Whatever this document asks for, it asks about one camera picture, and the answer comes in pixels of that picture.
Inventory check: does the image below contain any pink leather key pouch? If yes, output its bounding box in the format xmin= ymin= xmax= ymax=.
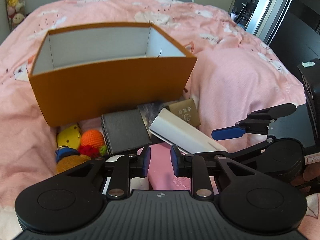
xmin=131 ymin=142 xmax=190 ymax=191

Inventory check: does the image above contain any white rectangular box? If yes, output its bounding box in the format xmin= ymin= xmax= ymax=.
xmin=149 ymin=108 xmax=227 ymax=154

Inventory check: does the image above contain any person's right hand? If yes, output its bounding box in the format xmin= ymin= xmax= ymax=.
xmin=291 ymin=163 xmax=320 ymax=196

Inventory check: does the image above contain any dark grey flat box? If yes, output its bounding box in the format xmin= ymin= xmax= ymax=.
xmin=101 ymin=109 xmax=151 ymax=155

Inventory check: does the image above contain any orange crochet fruit toy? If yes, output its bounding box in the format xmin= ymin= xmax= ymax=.
xmin=78 ymin=129 xmax=108 ymax=159

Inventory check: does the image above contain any brown gold small box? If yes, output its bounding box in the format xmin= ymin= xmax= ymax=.
xmin=167 ymin=99 xmax=201 ymax=127

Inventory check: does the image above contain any illustrated card box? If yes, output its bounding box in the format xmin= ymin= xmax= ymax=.
xmin=137 ymin=102 xmax=164 ymax=129

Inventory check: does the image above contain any pink patterned bed duvet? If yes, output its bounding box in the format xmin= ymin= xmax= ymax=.
xmin=1 ymin=0 xmax=305 ymax=239

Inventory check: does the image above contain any yellow plastic toy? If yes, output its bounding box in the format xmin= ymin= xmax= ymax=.
xmin=56 ymin=124 xmax=81 ymax=150

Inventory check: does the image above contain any black wardrobe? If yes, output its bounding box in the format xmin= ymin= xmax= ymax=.
xmin=270 ymin=0 xmax=320 ymax=79

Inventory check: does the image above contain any orange cardboard box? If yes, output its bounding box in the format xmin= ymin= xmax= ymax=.
xmin=29 ymin=22 xmax=197 ymax=127

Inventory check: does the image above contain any tube of plush toys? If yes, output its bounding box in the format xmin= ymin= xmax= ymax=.
xmin=6 ymin=0 xmax=26 ymax=30

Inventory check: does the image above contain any brown blue plush keychain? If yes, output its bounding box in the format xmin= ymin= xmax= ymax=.
xmin=55 ymin=146 xmax=91 ymax=174

